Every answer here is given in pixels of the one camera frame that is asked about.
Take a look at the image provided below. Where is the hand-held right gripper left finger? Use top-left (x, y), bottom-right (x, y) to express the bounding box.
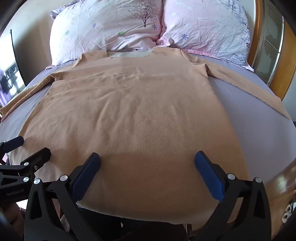
top-left (24, 152), bottom-right (101, 241)

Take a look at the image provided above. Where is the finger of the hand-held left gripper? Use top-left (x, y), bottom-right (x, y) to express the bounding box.
top-left (0, 136), bottom-right (25, 160)
top-left (0, 147), bottom-right (51, 186)

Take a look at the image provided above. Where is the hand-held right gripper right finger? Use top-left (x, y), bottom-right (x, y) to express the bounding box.
top-left (194, 151), bottom-right (272, 241)

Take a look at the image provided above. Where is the beige fleece blanket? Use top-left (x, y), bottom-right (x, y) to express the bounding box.
top-left (0, 46), bottom-right (291, 232)

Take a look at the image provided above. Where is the dark framed window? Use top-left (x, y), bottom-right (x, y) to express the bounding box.
top-left (0, 29), bottom-right (26, 107)

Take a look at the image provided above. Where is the bed with lilac sheet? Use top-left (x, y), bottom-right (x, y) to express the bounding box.
top-left (0, 54), bottom-right (296, 209)

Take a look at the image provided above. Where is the pink floral pillow tree print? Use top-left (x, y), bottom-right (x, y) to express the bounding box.
top-left (45, 0), bottom-right (165, 66)

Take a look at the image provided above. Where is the pink floral pillow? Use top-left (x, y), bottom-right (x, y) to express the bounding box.
top-left (157, 0), bottom-right (255, 71)

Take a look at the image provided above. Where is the wooden headboard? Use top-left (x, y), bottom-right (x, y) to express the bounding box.
top-left (247, 0), bottom-right (296, 100)

